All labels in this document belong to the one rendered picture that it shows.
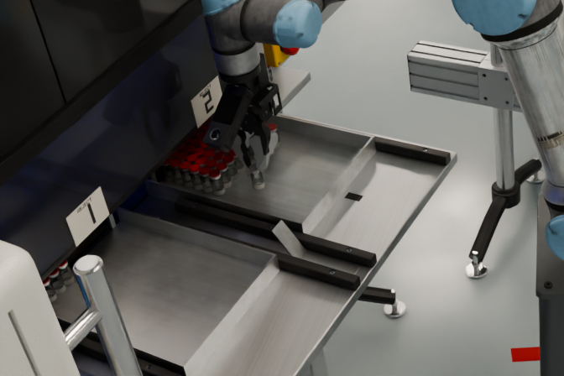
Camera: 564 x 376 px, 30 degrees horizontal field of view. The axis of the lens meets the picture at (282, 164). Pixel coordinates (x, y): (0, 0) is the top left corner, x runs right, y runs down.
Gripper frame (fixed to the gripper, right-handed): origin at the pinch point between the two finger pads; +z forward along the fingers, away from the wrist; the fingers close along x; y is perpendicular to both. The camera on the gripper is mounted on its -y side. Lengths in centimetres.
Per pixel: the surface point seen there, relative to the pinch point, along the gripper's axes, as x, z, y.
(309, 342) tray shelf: -27.7, 5.3, -28.5
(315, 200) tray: -11.6, 5.1, 1.0
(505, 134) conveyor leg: -5, 60, 98
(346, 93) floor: 74, 93, 144
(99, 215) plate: 10.8, -7.3, -27.4
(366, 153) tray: -15.1, 3.1, 14.0
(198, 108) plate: 10.8, -9.2, 1.5
